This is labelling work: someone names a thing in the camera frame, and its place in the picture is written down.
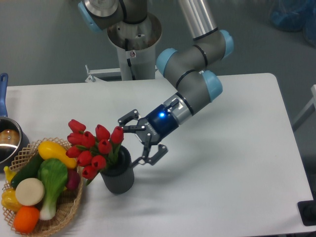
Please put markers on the yellow banana tip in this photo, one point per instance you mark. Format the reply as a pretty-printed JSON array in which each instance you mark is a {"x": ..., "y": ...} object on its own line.
[{"x": 9, "y": 174}]

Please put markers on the orange fruit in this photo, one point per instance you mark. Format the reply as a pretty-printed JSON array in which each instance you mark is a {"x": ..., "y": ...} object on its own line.
[{"x": 26, "y": 219}]

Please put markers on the yellow squash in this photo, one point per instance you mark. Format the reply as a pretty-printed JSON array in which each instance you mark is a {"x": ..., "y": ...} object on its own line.
[{"x": 49, "y": 149}]

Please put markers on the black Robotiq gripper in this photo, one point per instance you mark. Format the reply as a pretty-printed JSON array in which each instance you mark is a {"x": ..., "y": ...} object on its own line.
[{"x": 158, "y": 127}]

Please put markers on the yellow bell pepper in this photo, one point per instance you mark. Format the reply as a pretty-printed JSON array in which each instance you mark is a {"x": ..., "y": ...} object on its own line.
[{"x": 9, "y": 200}]

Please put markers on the blue plastic bag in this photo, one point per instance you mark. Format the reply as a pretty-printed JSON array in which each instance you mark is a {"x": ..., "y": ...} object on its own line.
[{"x": 295, "y": 16}]

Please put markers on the black box at edge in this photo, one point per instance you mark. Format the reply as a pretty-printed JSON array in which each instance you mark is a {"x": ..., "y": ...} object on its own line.
[{"x": 307, "y": 210}]

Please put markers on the green bok choy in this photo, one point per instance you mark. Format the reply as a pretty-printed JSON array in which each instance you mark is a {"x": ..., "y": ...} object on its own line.
[{"x": 54, "y": 175}]

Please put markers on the woven wicker basket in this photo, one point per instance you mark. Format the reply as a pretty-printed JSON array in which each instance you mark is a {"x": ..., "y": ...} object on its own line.
[{"x": 67, "y": 203}]

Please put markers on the dark green cucumber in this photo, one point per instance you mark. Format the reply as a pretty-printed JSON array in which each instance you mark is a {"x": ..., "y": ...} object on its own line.
[{"x": 30, "y": 170}]

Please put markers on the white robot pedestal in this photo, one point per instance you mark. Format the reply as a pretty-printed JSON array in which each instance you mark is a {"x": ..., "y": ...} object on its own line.
[{"x": 136, "y": 49}]

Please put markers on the red tulip bouquet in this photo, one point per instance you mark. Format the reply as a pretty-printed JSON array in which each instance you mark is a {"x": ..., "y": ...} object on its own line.
[{"x": 94, "y": 152}]

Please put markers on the beige round disc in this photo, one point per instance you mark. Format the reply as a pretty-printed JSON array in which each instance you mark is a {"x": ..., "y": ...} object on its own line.
[{"x": 30, "y": 192}]

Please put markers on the purple red radish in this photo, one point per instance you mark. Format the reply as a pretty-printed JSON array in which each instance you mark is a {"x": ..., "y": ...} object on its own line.
[{"x": 73, "y": 180}]

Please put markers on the blue handled steel saucepan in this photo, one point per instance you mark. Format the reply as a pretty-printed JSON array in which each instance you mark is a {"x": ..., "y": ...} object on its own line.
[{"x": 12, "y": 137}]

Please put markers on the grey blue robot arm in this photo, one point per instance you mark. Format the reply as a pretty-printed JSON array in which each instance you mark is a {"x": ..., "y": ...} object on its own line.
[{"x": 187, "y": 71}]

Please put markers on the dark grey ribbed vase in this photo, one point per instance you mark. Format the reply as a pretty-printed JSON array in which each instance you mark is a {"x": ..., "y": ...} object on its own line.
[{"x": 119, "y": 179}]

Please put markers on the white furniture leg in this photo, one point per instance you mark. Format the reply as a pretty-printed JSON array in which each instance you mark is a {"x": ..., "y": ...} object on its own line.
[{"x": 306, "y": 112}]

